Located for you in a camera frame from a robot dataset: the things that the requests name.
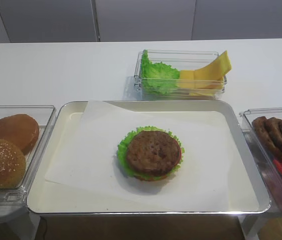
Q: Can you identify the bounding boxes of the white parchment paper sheet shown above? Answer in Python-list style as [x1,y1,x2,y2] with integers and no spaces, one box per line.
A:
[45,101,238,212]

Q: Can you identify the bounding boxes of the red tomato under patty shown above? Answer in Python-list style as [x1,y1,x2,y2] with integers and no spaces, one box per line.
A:
[175,146,182,166]

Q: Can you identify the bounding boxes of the brown burger patty on stack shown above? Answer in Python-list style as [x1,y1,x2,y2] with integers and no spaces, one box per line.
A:
[126,130,180,177]

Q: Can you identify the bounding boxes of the middle brown patty in bin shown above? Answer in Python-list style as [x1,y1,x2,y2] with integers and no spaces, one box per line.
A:
[265,117,282,151]

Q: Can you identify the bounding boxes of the clear bin with patties tomato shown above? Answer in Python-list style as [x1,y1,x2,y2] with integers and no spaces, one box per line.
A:
[240,107,282,212]

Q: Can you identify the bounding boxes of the clear bin with lettuce cheese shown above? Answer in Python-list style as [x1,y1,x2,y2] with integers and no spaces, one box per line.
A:
[134,49,232,100]

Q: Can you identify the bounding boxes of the bottom bun under stack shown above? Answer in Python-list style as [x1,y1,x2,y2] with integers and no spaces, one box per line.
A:
[134,175,167,182]

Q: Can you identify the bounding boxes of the yellow cheese slices in bin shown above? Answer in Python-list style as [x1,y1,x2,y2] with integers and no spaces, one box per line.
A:
[177,51,232,97]

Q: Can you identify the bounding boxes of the green lettuce under patty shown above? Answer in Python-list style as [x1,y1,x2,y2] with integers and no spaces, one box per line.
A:
[117,126,185,177]

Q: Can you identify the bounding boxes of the plain brown bun bottom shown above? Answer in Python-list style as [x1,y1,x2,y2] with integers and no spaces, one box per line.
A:
[0,114,39,155]

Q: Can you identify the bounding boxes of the sesame seed bun top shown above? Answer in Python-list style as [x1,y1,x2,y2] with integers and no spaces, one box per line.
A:
[0,139,26,189]

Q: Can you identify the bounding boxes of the silver metal baking tray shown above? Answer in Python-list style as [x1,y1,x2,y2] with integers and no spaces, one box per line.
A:
[27,100,271,214]

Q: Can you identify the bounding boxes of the left brown patty in bin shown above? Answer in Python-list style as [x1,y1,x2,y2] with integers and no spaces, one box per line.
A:
[252,116,282,162]

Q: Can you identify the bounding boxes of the green lettuce leaves in bin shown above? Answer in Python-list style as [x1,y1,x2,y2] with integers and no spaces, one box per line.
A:
[141,50,180,96]

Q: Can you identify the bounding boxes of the yellow cheese slice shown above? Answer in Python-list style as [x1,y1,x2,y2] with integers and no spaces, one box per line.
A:
[193,50,232,81]

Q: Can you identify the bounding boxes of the clear bin with buns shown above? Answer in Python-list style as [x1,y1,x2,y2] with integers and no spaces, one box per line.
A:
[0,105,56,206]

